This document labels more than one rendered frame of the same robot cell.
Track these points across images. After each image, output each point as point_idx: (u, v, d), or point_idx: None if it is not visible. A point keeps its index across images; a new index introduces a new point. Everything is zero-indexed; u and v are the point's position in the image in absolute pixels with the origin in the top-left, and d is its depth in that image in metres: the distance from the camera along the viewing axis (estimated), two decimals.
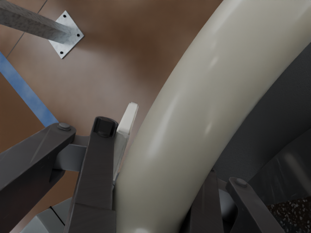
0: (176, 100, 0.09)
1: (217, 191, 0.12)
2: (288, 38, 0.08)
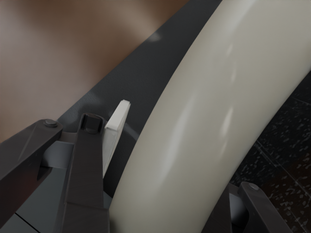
0: (196, 84, 0.07)
1: (228, 195, 0.12)
2: None
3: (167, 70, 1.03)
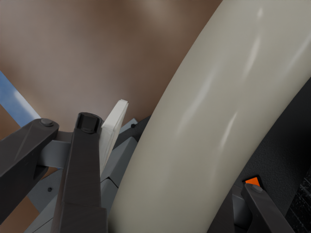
0: (209, 69, 0.07)
1: (231, 197, 0.12)
2: None
3: None
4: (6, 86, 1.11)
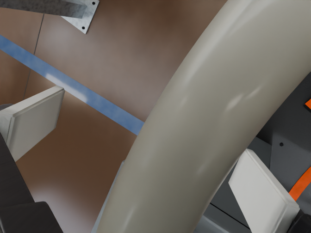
0: None
1: None
2: None
3: None
4: (111, 106, 1.66)
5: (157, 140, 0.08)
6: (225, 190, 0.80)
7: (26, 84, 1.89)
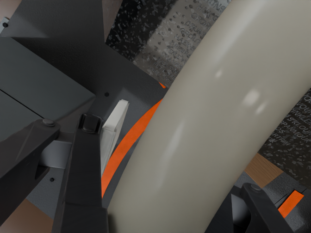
0: None
1: (230, 196, 0.12)
2: None
3: None
4: None
5: (162, 143, 0.07)
6: None
7: None
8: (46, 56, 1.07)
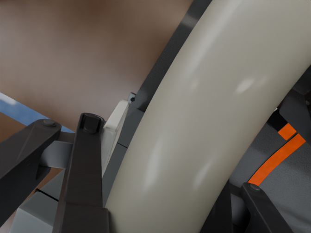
0: None
1: (229, 196, 0.12)
2: None
3: None
4: (29, 113, 1.36)
5: (180, 92, 0.07)
6: None
7: None
8: None
